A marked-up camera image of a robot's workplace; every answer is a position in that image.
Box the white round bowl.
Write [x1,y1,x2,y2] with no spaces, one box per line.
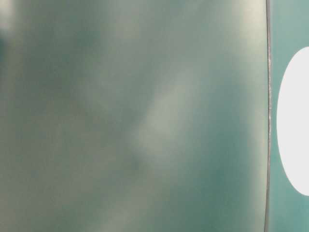
[276,47,309,196]

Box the green table mat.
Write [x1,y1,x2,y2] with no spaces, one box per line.
[267,0,309,232]

